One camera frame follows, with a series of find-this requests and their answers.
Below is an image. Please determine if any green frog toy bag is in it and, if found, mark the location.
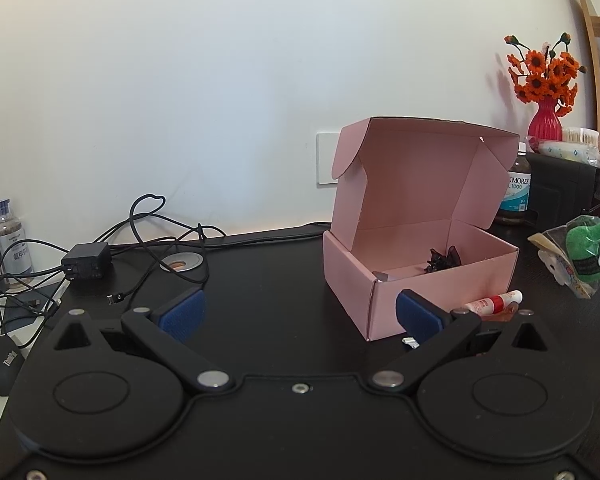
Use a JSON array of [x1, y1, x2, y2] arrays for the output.
[[528, 214, 600, 299]]

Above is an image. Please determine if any white cream tube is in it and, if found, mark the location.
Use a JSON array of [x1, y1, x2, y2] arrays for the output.
[[402, 337, 419, 350]]

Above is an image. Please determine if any red white tube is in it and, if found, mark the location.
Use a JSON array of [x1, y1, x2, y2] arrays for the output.
[[464, 290, 524, 316]]

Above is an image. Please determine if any silver desk grommet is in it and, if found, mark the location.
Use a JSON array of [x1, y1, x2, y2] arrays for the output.
[[160, 252, 204, 273]]

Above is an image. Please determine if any red translucent hand-shaped comb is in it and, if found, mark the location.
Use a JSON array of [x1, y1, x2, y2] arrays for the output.
[[482, 309, 517, 323]]

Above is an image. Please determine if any black appliance cabinet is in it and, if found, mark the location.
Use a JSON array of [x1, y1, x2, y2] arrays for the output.
[[524, 153, 600, 231]]

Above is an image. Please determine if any clear wrapped packet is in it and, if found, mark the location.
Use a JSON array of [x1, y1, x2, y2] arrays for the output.
[[535, 140, 600, 167]]

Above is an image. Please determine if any black power adapter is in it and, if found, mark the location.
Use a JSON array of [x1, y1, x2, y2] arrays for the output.
[[60, 242, 112, 281]]

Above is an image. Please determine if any brown fish oil bottle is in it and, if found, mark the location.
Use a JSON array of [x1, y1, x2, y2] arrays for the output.
[[495, 142, 532, 222]]

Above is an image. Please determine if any cotton swab box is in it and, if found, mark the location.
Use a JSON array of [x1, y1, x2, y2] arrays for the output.
[[562, 127, 600, 148]]

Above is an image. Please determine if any pink cardboard box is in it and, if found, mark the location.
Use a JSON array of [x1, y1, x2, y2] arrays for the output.
[[323, 117, 519, 341]]

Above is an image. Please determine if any red ribbed vase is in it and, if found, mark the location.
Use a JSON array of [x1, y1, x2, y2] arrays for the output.
[[527, 98, 562, 153]]

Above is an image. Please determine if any small clear bottle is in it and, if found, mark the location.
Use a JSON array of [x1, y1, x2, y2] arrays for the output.
[[0, 200, 33, 276]]

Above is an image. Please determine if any orange flower bouquet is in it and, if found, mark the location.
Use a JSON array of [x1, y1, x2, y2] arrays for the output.
[[503, 32, 588, 117]]

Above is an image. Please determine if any black tangled cable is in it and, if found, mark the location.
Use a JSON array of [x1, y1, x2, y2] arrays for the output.
[[0, 193, 229, 331]]

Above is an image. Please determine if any white wall socket strip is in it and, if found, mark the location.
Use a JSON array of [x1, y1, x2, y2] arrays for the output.
[[315, 132, 339, 186]]

